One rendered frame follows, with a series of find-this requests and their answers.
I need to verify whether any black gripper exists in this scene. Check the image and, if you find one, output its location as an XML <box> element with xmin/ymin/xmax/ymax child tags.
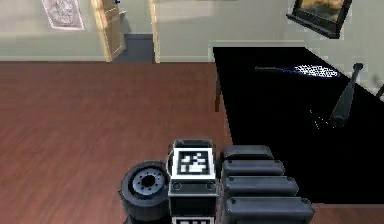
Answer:
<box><xmin>119</xmin><ymin>160</ymin><xmax>172</xmax><ymax>224</ymax></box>

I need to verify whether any black table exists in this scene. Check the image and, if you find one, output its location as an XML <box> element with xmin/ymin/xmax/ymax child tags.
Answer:
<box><xmin>212</xmin><ymin>46</ymin><xmax>384</xmax><ymax>205</ymax></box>

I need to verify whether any light wooden room door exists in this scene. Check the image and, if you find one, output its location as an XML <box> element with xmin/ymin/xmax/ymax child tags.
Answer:
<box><xmin>91</xmin><ymin>0</ymin><xmax>128</xmax><ymax>63</ymax></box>

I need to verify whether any blue tennis racket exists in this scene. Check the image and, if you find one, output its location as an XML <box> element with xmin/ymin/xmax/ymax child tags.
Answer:
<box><xmin>254</xmin><ymin>63</ymin><xmax>341</xmax><ymax>80</ymax></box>

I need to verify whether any black framed picture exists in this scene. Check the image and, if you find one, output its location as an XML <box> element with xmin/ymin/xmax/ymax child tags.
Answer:
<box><xmin>285</xmin><ymin>0</ymin><xmax>354</xmax><ymax>40</ymax></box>

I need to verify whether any pale grey wall poster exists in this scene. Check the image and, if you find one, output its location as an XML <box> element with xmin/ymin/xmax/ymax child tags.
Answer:
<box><xmin>40</xmin><ymin>0</ymin><xmax>86</xmax><ymax>32</ymax></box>

